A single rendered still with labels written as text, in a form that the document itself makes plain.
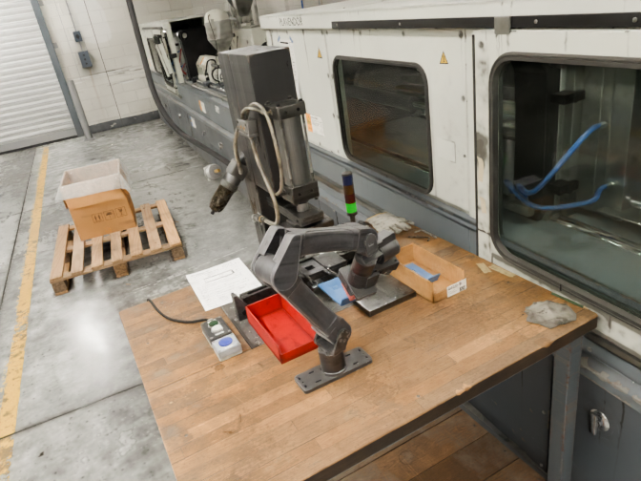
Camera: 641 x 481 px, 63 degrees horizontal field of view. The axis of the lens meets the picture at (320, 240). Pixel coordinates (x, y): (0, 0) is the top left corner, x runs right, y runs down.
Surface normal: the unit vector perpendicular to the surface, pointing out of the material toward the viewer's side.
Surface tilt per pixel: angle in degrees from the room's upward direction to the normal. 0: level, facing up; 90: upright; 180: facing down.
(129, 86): 90
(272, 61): 90
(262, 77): 90
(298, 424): 0
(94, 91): 90
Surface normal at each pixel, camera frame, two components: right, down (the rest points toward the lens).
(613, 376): -0.62, -0.58
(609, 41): -0.90, 0.30
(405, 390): -0.15, -0.89
